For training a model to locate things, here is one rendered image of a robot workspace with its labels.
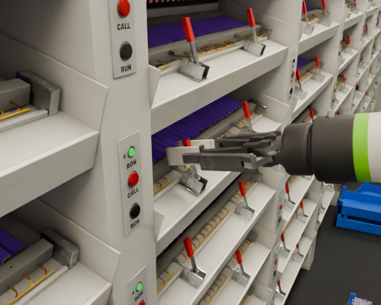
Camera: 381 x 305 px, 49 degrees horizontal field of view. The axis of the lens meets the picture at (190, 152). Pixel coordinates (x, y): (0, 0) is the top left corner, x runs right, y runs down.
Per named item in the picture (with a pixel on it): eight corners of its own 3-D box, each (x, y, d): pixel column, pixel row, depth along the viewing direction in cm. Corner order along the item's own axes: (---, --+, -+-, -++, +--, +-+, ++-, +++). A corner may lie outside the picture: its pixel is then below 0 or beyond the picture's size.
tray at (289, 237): (312, 211, 189) (326, 187, 182) (271, 293, 139) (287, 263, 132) (272, 189, 195) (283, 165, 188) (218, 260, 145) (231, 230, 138)
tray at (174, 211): (275, 138, 110) (289, 106, 105) (147, 265, 60) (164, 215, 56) (209, 105, 116) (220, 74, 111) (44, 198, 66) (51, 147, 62)
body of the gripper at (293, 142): (311, 185, 57) (247, 184, 62) (323, 163, 64) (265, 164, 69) (304, 132, 55) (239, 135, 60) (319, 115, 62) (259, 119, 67)
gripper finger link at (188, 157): (214, 160, 66) (205, 167, 63) (186, 161, 68) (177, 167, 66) (212, 151, 65) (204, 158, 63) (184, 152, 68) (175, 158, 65)
